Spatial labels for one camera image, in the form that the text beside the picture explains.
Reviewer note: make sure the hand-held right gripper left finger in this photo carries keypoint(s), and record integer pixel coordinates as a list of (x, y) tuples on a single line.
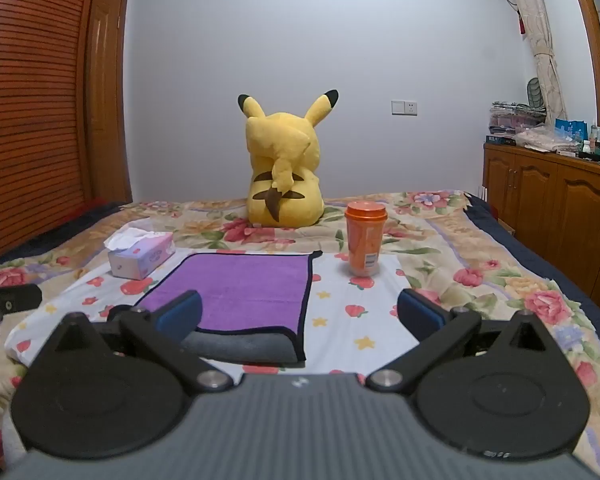
[(182, 312)]

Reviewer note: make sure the white strawberry print cloth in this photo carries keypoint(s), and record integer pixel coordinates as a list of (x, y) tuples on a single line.
[(340, 300)]

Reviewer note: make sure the green hand fan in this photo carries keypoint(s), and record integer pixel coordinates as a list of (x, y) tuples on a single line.
[(534, 92)]

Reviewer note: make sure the orange plastic cup with lid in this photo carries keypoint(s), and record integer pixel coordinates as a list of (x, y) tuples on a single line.
[(363, 245)]

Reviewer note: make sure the wooden cabinet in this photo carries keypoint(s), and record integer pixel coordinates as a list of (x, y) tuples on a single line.
[(554, 200)]

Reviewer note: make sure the blue printed box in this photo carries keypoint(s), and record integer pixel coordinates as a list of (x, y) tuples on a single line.
[(572, 130)]

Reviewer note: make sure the wooden door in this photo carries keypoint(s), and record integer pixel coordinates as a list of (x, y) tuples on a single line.
[(107, 110)]

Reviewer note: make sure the stack of folded cloths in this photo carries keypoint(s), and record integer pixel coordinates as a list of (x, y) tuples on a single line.
[(514, 117)]

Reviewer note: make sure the louvered wooden wardrobe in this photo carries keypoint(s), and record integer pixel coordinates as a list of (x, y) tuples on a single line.
[(30, 110)]

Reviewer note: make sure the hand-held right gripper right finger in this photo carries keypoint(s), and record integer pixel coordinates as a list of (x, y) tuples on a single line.
[(419, 312)]

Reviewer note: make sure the yellow plush toy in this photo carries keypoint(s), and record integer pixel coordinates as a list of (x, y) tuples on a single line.
[(285, 170)]

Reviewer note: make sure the white tissue box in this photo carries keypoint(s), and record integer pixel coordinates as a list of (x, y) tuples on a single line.
[(140, 260)]

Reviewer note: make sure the purple towel with grey underside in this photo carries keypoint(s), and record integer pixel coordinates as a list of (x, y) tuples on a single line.
[(250, 285)]

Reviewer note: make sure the white wall socket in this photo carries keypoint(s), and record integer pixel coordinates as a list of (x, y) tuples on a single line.
[(404, 107)]

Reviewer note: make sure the wooden window frame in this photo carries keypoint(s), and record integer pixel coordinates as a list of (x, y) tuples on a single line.
[(592, 35)]

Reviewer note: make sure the dark blue mattress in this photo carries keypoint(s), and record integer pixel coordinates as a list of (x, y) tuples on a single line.
[(529, 255)]

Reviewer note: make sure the beige patterned curtain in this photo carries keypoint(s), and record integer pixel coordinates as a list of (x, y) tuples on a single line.
[(542, 35)]

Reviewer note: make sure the pink cloth in plastic bag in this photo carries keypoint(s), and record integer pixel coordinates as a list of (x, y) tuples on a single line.
[(544, 140)]

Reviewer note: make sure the floral bed sheet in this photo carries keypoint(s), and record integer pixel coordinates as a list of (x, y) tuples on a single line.
[(479, 260)]

